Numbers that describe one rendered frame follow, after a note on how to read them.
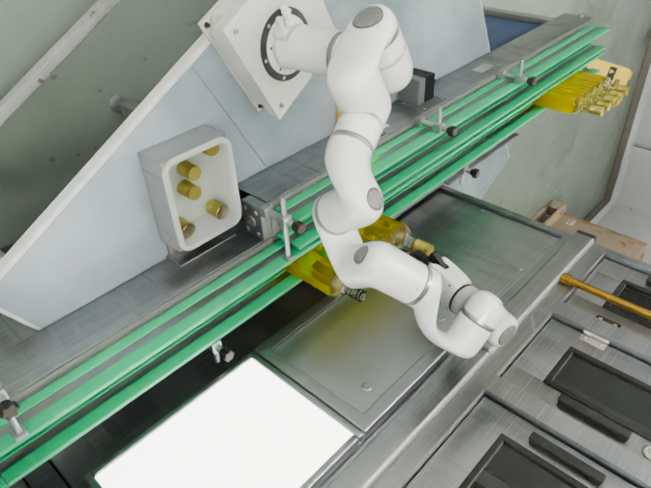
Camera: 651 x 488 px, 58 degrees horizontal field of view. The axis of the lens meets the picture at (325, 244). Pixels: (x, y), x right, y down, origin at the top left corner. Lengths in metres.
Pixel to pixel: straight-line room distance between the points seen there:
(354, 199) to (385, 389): 0.48
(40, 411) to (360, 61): 0.84
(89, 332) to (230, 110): 0.57
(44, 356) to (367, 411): 0.65
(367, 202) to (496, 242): 0.84
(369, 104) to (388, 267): 0.29
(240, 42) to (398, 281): 0.58
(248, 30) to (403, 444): 0.89
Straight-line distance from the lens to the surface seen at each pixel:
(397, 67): 1.14
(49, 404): 1.20
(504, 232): 1.82
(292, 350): 1.38
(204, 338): 1.31
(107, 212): 1.27
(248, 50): 1.27
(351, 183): 0.99
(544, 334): 1.53
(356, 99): 1.04
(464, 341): 1.18
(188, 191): 1.29
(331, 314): 1.46
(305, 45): 1.25
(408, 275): 1.05
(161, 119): 1.27
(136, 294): 1.32
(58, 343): 1.28
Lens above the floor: 1.78
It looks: 35 degrees down
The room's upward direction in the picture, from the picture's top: 118 degrees clockwise
